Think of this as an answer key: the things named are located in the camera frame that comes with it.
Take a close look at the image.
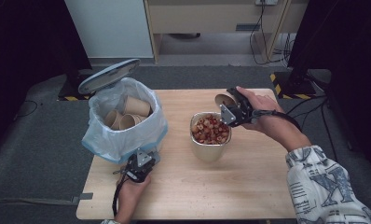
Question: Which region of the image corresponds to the white power strip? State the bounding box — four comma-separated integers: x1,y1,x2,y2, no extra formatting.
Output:
254,0,279,7

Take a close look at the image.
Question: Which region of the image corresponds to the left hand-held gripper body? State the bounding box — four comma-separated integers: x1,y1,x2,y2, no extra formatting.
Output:
124,148,157,184

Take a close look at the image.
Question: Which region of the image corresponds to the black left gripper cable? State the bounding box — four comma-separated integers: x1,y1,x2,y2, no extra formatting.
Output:
111,173,130,217

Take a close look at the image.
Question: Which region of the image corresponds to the person's right hand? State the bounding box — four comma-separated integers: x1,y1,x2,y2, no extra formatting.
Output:
236,86,284,133

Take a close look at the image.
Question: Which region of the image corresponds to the black curtain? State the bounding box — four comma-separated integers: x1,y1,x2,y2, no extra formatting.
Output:
286,0,371,171
0,0,93,157

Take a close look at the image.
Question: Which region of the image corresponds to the beige metal-rimmed container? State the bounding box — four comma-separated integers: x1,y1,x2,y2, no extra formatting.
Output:
189,111,233,163

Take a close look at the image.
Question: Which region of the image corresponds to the translucent plastic trash bag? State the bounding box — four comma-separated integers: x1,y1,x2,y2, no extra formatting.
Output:
80,77,170,165

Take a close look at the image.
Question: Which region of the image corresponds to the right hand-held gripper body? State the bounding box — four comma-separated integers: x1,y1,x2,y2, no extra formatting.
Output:
219,92,256,128

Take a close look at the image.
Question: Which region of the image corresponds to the person's left hand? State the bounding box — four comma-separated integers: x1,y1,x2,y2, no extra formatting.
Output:
117,175,152,210

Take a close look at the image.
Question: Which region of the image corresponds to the grey tape piece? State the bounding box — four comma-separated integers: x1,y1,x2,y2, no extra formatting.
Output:
70,192,94,205

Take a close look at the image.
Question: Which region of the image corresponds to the long black floor cable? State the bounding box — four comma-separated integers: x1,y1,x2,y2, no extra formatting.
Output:
319,99,340,163

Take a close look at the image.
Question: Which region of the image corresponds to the pile of dried red fruit slices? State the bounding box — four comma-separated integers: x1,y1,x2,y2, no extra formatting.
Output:
191,114,230,146

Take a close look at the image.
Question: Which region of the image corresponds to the dark round object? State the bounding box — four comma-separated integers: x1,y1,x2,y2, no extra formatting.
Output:
167,33,202,40

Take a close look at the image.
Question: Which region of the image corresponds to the black stand with striped base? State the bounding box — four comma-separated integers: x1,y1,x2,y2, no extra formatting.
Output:
57,55,104,103
269,66,318,101

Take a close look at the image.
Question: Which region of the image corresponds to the thin black floor cable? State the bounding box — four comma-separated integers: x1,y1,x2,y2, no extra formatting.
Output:
14,99,39,120

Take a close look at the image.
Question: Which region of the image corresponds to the black hanging cable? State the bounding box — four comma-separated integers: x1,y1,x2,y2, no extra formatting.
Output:
249,3,284,66

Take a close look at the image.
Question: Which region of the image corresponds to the white printed sleeve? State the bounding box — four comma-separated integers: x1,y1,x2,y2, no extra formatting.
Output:
285,145,371,224

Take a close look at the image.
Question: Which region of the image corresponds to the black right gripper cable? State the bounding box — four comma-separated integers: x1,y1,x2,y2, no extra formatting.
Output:
251,109,303,133

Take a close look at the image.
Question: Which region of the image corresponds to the white panel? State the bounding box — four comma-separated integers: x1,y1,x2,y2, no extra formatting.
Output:
63,0,155,60

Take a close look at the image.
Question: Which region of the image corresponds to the brown paper cup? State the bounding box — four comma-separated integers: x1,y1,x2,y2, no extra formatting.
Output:
118,113,148,132
213,92,238,109
103,108,124,132
123,95,152,118

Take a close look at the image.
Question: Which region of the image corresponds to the white grey lidded trash can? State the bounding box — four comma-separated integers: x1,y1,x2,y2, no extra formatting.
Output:
77,58,161,164

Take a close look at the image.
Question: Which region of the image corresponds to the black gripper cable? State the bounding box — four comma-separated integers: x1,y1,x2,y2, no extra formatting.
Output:
111,173,130,217
251,109,303,133

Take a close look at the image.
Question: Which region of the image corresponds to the light wooden desk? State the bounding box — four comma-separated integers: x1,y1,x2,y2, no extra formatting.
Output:
143,0,309,64

